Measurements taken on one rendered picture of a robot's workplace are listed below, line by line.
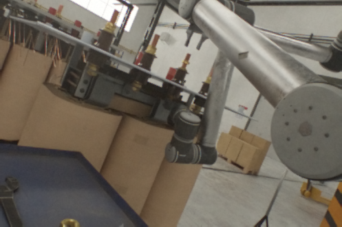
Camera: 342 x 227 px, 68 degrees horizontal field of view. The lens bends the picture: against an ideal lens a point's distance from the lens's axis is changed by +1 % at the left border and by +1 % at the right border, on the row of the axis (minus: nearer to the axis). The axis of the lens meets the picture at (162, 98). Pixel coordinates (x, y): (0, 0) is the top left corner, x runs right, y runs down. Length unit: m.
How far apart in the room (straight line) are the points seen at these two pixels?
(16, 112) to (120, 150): 1.62
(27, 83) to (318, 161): 2.67
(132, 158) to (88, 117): 0.42
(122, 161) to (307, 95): 1.20
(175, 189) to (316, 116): 1.50
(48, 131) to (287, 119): 1.08
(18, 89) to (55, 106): 1.59
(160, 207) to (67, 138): 0.94
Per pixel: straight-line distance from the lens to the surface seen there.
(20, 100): 2.94
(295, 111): 0.60
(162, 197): 1.95
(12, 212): 0.78
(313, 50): 1.89
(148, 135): 1.56
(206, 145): 1.36
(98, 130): 1.37
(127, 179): 1.63
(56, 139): 1.35
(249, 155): 7.60
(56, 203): 0.88
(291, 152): 0.60
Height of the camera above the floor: 1.31
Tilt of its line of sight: 2 degrees down
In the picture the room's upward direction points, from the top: 23 degrees clockwise
